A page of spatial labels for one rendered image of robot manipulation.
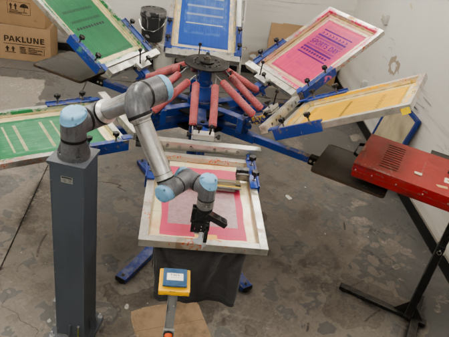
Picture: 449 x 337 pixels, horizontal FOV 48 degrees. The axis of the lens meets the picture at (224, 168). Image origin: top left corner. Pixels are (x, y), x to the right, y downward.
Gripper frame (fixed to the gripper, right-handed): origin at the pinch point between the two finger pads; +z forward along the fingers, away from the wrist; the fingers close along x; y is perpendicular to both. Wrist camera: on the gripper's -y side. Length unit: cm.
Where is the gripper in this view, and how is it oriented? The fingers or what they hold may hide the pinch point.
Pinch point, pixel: (204, 243)
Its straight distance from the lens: 229.3
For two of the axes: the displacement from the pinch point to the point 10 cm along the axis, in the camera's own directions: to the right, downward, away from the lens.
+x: 0.5, 5.2, -8.5
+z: -1.5, 8.5, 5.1
